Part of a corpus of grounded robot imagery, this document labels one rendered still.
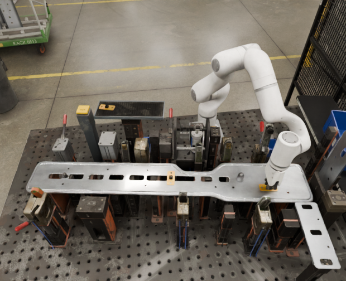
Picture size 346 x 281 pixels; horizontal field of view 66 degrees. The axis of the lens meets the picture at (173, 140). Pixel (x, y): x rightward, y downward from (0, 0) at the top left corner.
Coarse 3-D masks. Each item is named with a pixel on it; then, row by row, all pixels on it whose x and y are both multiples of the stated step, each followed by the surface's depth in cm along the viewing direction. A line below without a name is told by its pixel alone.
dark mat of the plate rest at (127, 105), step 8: (104, 104) 148; (112, 104) 148; (120, 104) 148; (128, 104) 148; (136, 104) 148; (144, 104) 148; (152, 104) 148; (160, 104) 148; (104, 112) 144; (112, 112) 144; (120, 112) 144; (128, 112) 143; (136, 112) 143; (144, 112) 143; (152, 112) 143; (160, 112) 143
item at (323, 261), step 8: (312, 264) 110; (328, 264) 105; (296, 272) 130; (304, 272) 118; (312, 272) 111; (320, 272) 107; (328, 272) 107; (296, 280) 126; (304, 280) 118; (312, 280) 118
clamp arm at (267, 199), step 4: (264, 196) 112; (268, 196) 111; (260, 200) 115; (264, 200) 111; (268, 200) 111; (256, 204) 121; (260, 204) 115; (264, 204) 115; (268, 204) 115; (260, 208) 119; (264, 208) 119
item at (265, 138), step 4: (268, 124) 127; (272, 124) 127; (264, 128) 129; (268, 128) 126; (272, 128) 127; (264, 132) 129; (268, 132) 125; (272, 132) 125; (264, 136) 130; (268, 136) 131; (264, 140) 133; (268, 140) 131; (260, 144) 135; (264, 144) 134; (268, 144) 133; (260, 148) 135; (260, 152) 136
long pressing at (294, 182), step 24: (48, 168) 138; (72, 168) 138; (96, 168) 138; (120, 168) 137; (144, 168) 137; (168, 168) 137; (216, 168) 136; (240, 168) 136; (264, 168) 136; (288, 168) 136; (48, 192) 129; (72, 192) 128; (96, 192) 128; (120, 192) 128; (144, 192) 128; (168, 192) 128; (192, 192) 127; (216, 192) 127; (240, 192) 127; (264, 192) 126
